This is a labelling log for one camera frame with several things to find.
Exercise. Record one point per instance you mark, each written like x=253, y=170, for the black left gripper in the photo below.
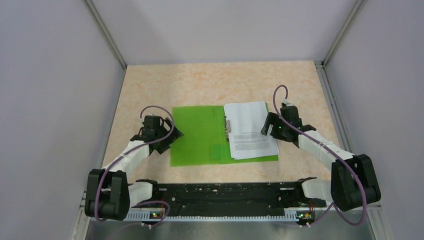
x=165, y=146

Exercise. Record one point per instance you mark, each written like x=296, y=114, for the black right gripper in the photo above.
x=272, y=119

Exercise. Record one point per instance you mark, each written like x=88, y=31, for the white printed paper sheet front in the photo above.
x=245, y=140

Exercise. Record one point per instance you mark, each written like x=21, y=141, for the chrome folder clip mechanism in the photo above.
x=227, y=128

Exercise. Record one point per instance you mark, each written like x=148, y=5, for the green plastic clip folder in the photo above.
x=204, y=140

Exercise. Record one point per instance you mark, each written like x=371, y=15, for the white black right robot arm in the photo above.
x=353, y=179

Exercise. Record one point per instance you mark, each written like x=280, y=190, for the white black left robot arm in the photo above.
x=109, y=194

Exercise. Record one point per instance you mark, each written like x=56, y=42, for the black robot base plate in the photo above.
x=229, y=200

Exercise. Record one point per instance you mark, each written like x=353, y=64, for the aluminium corner post left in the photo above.
x=105, y=33

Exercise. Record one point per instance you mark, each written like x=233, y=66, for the aluminium corner post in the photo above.
x=351, y=17
x=105, y=33

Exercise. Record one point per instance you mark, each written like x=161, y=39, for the aluminium frame rail front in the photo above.
x=142, y=223

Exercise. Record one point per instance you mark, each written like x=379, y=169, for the aluminium corner post right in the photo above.
x=351, y=17

